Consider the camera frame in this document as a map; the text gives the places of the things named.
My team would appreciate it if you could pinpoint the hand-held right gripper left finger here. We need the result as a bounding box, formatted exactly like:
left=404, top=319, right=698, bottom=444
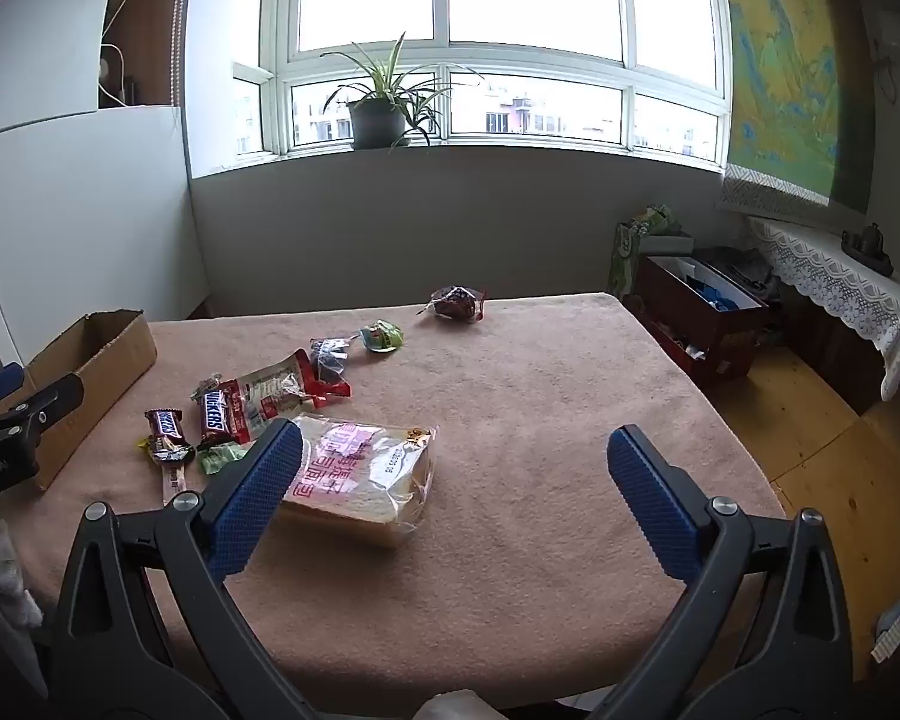
left=49, top=418, right=323, bottom=720

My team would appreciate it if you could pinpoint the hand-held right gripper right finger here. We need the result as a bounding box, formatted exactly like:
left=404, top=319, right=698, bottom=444
left=585, top=424, right=856, bottom=720

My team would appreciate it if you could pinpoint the green candy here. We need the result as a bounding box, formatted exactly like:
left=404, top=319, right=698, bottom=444
left=197, top=441, right=250, bottom=475

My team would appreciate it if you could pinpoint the cardboard box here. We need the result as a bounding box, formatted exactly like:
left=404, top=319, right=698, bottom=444
left=0, top=309, right=158, bottom=492

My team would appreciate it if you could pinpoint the large brown chocolate bar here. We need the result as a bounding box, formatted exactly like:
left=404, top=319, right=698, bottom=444
left=191, top=381, right=252, bottom=445

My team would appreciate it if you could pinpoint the yellow and dark candy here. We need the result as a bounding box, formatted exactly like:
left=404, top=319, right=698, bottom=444
left=136, top=436, right=196, bottom=466

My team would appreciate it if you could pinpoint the red and white snack pouch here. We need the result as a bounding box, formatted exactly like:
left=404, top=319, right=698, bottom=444
left=229, top=349, right=331, bottom=443

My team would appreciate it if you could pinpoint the small brown chocolate bar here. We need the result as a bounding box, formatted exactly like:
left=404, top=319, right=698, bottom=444
left=145, top=409, right=188, bottom=442

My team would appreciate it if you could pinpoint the sliced bread packet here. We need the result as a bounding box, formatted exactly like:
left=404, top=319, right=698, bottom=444
left=277, top=414, right=440, bottom=548

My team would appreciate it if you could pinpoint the dark red snack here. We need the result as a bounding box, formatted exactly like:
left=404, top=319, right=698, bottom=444
left=418, top=285, right=488, bottom=323

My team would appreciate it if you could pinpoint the white cloth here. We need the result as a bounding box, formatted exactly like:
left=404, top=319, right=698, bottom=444
left=0, top=521, right=46, bottom=631

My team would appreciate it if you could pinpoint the reddish brown storage box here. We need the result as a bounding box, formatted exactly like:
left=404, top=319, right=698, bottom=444
left=634, top=253, right=772, bottom=389

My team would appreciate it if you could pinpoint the white cabinet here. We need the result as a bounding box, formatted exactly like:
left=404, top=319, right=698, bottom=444
left=0, top=0, right=196, bottom=361

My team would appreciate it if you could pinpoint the dark wooden cabinet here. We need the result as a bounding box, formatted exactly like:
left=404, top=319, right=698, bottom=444
left=750, top=240, right=900, bottom=417

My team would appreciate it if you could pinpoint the green bag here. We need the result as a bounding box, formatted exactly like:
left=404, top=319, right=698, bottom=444
left=607, top=204, right=683, bottom=301

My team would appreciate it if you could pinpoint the lace-covered side table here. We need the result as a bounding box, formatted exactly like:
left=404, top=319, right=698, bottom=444
left=746, top=216, right=900, bottom=402

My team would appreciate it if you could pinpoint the wooden shelf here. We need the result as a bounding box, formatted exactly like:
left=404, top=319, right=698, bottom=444
left=99, top=0, right=183, bottom=110

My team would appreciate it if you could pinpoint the potted spider plant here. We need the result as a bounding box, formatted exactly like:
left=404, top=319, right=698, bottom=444
left=321, top=31, right=488, bottom=151

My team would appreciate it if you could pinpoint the wall map poster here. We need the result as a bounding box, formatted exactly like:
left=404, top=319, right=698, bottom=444
left=716, top=0, right=882, bottom=215

